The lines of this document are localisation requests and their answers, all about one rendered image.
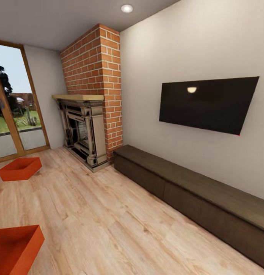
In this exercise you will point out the wood fireplace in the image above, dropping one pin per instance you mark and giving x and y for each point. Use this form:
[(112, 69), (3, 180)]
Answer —
[(84, 131)]

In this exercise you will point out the storage box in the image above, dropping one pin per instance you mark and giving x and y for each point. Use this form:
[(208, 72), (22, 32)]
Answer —
[(19, 247), (20, 169)]

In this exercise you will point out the cabinet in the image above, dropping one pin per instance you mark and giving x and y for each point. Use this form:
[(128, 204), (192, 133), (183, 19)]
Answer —
[(234, 216)]

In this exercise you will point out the countertop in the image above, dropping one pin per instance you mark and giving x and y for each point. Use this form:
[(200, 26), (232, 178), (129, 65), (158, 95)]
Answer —
[(80, 97)]

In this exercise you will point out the door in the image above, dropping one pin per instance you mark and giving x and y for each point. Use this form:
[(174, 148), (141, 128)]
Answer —
[(20, 115)]

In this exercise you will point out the wall mounted tv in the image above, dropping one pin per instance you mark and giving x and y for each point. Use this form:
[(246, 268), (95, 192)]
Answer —
[(219, 105)]

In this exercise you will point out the downlight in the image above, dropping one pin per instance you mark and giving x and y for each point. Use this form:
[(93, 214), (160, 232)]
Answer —
[(126, 8)]

